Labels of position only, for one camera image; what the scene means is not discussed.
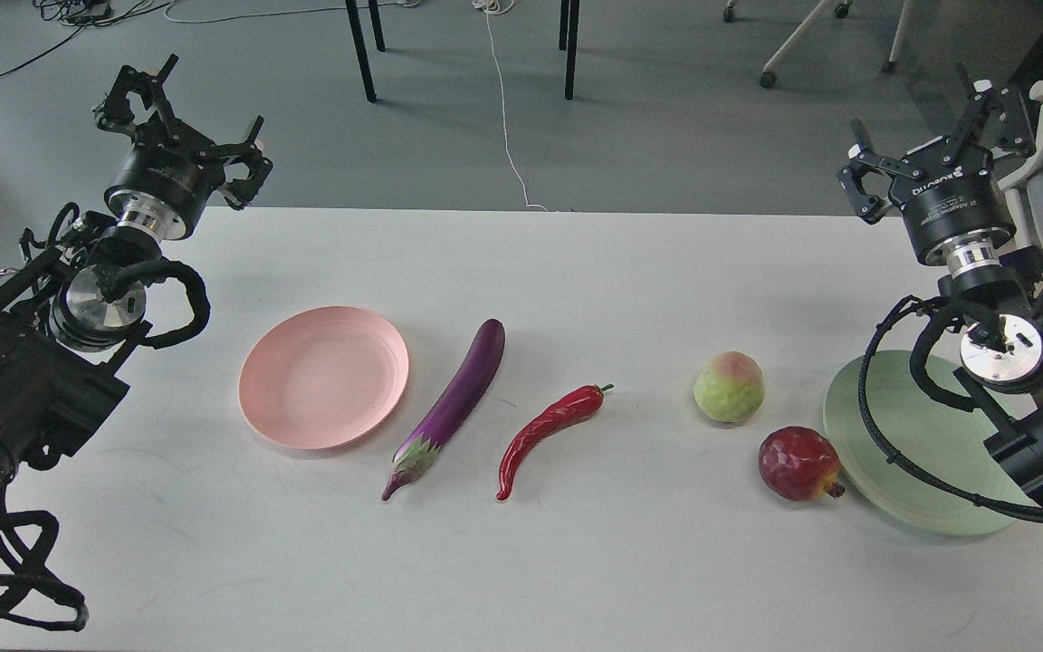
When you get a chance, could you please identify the light green plate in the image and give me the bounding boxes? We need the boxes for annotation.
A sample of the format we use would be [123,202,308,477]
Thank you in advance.
[823,351,1033,536]

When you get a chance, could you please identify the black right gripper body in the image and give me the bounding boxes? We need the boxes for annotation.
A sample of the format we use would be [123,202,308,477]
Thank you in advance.
[887,136,1017,265]

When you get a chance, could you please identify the black table leg left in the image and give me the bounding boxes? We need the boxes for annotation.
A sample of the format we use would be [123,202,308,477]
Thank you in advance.
[344,0,386,103]

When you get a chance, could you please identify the black floor cables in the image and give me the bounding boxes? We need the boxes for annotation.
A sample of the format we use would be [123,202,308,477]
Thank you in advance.
[0,0,169,102]

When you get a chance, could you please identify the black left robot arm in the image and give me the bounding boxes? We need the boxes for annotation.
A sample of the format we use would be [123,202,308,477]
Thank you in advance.
[0,55,273,631]

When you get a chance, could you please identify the purple eggplant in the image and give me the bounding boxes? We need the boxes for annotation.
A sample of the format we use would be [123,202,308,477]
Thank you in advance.
[381,319,506,501]

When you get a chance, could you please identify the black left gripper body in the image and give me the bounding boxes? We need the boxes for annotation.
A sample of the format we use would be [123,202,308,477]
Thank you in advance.
[104,122,222,241]

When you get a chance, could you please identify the red chili pepper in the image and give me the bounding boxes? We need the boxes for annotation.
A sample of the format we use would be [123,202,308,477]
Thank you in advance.
[495,384,614,501]

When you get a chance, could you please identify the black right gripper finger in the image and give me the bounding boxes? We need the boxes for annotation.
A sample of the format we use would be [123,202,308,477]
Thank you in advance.
[947,63,1036,164]
[836,118,925,225]

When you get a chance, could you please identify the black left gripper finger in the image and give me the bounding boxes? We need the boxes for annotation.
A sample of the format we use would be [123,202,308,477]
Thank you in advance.
[94,53,179,138]
[200,116,273,210]

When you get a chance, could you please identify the black table leg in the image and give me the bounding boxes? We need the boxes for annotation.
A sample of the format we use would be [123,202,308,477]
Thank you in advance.
[344,0,386,103]
[558,0,582,101]

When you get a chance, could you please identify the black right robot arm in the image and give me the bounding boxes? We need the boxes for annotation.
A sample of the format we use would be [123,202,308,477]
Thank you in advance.
[836,78,1043,523]

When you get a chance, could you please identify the red pomegranate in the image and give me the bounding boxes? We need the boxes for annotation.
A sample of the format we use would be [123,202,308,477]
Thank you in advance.
[757,426,846,503]

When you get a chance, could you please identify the pink plate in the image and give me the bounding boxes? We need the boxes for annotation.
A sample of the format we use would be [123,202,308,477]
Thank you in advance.
[237,306,410,450]

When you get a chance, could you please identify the white chair base with wheels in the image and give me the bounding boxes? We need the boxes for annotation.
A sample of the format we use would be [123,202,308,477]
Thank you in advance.
[722,0,916,90]

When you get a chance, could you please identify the white floor cable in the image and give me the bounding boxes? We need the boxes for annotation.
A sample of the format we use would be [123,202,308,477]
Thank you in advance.
[472,0,550,213]

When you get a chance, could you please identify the black table leg right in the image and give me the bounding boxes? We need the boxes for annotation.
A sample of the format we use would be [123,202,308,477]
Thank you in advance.
[558,0,582,101]

